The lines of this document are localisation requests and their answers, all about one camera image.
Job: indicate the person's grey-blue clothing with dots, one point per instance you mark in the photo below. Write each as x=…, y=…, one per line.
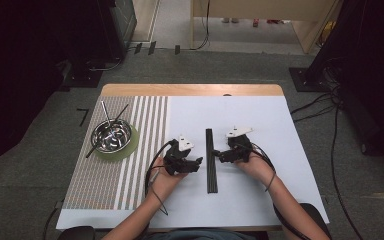
x=196, y=235

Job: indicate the person's left hand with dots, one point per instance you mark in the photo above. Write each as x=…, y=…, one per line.
x=161, y=183

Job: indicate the black chair armrest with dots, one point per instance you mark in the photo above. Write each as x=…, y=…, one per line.
x=318, y=215
x=75, y=234

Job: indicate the black stand base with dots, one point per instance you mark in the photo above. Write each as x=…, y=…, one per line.
x=83, y=78
x=301, y=81

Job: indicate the pale shoe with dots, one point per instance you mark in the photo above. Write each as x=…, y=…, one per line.
x=235, y=20
x=225, y=20

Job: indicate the wooden desk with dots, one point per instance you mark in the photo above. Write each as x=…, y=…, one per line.
x=263, y=8

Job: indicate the small red object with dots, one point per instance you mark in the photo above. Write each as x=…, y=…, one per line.
x=275, y=21
x=255, y=22

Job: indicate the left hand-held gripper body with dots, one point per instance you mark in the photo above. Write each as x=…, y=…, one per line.
x=176, y=161

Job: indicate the dark monitor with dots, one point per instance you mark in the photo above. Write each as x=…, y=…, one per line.
x=126, y=20

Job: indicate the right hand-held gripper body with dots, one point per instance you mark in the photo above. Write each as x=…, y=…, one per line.
x=240, y=150

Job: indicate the person's right hand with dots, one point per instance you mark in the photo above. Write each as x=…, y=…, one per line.
x=258, y=168

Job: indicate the black stand leg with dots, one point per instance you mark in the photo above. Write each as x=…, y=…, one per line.
x=360, y=123

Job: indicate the black curtain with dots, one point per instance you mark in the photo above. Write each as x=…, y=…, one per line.
x=380, y=50
x=13, y=50

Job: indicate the yellow object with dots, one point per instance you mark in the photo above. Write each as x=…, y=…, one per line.
x=328, y=30

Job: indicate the silver metal rod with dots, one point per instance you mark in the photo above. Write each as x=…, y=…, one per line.
x=106, y=113

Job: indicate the metal bowl on green coaster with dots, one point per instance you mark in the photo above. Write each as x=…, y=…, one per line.
x=113, y=157

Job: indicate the striped woven placemat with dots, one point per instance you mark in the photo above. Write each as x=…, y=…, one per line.
x=90, y=180

